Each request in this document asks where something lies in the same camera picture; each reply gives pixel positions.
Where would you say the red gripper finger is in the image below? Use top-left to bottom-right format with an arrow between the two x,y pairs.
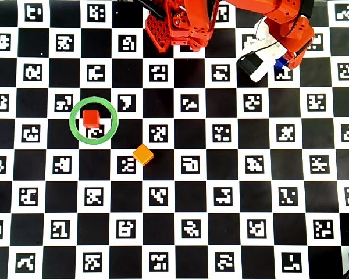
285,51 -> 306,70

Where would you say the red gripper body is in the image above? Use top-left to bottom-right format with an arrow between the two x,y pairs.
266,17 -> 315,56

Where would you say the orange cube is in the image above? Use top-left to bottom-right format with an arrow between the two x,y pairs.
132,144 -> 154,167

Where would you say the red cube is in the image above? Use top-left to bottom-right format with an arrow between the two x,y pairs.
82,109 -> 101,129

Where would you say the red robot base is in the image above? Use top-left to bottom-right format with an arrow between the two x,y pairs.
145,0 -> 215,53

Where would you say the black white marker checkerboard mat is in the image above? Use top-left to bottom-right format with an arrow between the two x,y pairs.
0,0 -> 349,279

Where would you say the thin black camera cable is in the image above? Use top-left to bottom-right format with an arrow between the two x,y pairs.
248,17 -> 312,56

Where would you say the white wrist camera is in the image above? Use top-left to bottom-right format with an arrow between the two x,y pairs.
236,17 -> 289,83

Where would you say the green plastic ring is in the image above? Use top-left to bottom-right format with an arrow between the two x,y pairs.
69,96 -> 119,145

